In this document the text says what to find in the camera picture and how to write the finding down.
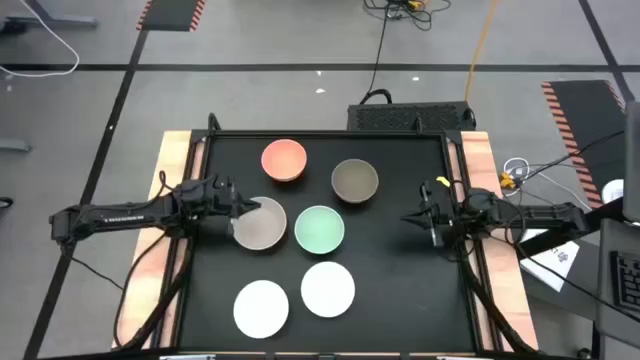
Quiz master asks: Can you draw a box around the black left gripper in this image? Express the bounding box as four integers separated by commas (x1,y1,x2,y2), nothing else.
172,174,263,239

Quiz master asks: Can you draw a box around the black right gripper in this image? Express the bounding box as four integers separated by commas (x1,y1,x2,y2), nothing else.
399,179,464,250

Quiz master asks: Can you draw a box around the beige bowl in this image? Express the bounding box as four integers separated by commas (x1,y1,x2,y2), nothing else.
230,195,289,252

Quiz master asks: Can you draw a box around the orange bowl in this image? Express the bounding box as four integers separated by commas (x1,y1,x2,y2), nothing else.
260,138,309,183

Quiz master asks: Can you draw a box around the dark brown bowl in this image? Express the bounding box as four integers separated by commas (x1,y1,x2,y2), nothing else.
330,158,380,205

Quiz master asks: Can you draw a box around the white plate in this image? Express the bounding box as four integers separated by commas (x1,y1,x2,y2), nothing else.
300,260,357,319
232,279,291,340

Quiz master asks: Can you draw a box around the mint green bowl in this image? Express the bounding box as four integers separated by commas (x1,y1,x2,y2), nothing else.
293,204,346,256

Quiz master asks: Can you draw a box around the black computer case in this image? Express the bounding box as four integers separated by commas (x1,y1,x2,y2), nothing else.
347,101,477,133

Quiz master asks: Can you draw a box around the white paper sheet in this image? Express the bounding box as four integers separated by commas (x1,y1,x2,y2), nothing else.
519,228,581,294

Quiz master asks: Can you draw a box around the black diagonal bar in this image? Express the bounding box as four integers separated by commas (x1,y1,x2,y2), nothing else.
517,197,626,259

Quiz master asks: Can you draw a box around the black hazard striped floor mat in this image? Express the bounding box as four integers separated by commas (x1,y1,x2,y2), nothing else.
136,0,207,33
541,79,627,210

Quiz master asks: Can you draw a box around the white cup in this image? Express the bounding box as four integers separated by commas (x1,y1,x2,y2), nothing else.
601,178,626,205

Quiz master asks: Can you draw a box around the black keyboard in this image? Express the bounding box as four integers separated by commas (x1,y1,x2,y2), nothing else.
609,248,640,314

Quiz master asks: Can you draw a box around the grey monitor panel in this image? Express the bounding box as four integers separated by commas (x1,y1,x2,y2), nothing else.
623,99,640,224

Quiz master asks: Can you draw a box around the grey desk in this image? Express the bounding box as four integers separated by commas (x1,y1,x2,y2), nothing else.
594,217,640,360

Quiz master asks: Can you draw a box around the grey table foot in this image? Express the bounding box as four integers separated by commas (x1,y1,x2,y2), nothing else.
0,138,33,153
0,0,99,30

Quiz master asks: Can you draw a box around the black arm cable harness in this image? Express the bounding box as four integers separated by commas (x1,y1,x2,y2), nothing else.
112,229,197,351
455,239,537,354

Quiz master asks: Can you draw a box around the white cable coil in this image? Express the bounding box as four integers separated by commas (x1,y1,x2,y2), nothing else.
502,156,532,182

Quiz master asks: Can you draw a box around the black floor cable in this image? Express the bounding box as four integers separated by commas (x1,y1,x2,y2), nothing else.
359,9,396,106

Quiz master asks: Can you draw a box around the yellow cable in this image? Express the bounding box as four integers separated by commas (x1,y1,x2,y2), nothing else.
463,0,501,104

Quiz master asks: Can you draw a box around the black cable bundle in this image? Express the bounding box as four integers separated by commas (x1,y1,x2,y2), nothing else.
363,0,451,32

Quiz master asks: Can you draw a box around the white floor cable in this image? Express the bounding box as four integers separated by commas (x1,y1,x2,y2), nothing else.
0,0,81,79

